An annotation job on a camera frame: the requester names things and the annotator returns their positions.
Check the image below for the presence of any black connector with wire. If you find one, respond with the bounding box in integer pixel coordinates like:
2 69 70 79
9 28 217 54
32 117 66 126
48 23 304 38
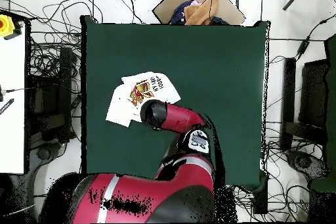
0 84 35 102

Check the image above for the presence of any cardboard box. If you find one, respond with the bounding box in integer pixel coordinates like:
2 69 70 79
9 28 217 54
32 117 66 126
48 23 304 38
152 0 247 26

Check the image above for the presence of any blue dotted garment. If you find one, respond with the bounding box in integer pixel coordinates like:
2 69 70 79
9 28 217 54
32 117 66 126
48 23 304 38
169 0 194 25

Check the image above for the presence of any orange towel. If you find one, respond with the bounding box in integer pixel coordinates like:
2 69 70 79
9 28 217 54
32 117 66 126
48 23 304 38
183 0 220 26

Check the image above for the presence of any white printed t-shirt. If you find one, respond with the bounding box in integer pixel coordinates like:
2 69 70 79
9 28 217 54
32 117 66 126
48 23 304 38
105 70 182 128

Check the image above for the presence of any black adapter cable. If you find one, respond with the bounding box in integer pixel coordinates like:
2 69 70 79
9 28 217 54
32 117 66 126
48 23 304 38
295 13 336 59

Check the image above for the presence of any black ribbed strip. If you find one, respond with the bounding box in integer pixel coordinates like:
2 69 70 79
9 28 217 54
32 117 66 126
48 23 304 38
0 98 15 116

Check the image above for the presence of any black box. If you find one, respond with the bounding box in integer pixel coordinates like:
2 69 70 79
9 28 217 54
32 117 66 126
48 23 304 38
253 181 269 215

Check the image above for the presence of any dark blue garment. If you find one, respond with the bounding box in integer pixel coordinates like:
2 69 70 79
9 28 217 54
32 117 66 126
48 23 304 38
209 16 230 26

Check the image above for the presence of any dark green table cloth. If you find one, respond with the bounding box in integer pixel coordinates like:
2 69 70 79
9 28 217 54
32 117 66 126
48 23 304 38
79 14 271 193

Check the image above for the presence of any white table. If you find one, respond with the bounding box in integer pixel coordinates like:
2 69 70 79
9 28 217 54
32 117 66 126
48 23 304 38
0 21 27 175

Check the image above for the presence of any yellow emergency stop button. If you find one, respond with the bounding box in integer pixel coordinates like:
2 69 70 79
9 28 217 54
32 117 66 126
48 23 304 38
0 14 16 38

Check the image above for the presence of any black cable tangle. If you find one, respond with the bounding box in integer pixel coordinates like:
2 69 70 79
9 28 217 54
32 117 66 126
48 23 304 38
263 118 326 222
26 0 145 96
234 184 254 222

